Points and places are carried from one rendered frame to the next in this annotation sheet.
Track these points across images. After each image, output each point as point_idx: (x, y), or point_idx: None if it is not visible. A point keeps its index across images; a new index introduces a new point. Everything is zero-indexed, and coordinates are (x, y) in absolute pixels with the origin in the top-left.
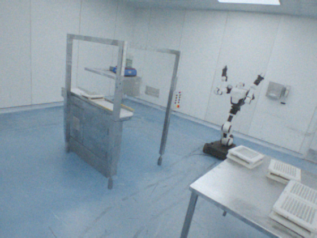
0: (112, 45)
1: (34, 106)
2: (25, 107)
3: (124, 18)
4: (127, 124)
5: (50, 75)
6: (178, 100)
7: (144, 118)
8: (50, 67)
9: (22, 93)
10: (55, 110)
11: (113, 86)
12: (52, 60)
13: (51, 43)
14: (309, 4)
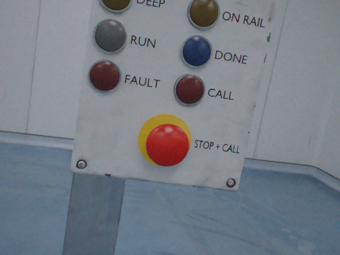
0: (282, 14)
1: (33, 138)
2: (8, 137)
3: None
4: (208, 253)
5: (83, 70)
6: (170, 46)
7: (311, 249)
8: (85, 49)
9: (8, 101)
10: (67, 158)
11: (271, 133)
12: None
13: None
14: None
